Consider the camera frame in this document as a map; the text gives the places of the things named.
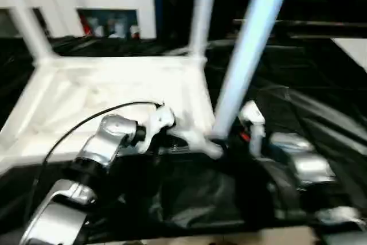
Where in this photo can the white plastic table top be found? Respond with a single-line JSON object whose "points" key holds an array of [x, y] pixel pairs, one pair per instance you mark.
{"points": [[100, 84]]}

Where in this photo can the white plastic table leg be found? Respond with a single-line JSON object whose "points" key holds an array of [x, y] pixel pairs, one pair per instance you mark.
{"points": [[28, 27], [200, 12], [252, 41]]}

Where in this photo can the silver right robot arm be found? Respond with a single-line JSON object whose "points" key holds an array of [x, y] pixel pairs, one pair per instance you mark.
{"points": [[309, 167]]}

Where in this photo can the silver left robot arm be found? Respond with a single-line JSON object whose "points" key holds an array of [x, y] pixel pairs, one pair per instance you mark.
{"points": [[111, 130]]}

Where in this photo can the small white blue box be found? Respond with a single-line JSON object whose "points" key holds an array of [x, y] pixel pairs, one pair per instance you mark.
{"points": [[117, 28]]}

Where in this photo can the dark metal rod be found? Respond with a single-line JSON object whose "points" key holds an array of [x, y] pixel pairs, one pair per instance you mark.
{"points": [[315, 23]]}

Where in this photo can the white flat object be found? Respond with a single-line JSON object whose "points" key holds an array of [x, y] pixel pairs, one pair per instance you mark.
{"points": [[352, 52]]}

